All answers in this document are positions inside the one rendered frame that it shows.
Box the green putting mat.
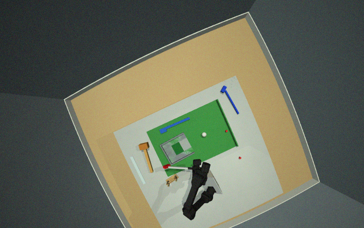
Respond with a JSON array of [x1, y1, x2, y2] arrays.
[[147, 100, 236, 167]]

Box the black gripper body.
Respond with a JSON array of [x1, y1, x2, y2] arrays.
[[193, 159, 201, 173]]

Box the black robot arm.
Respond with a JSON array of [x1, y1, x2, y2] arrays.
[[182, 162, 216, 220]]

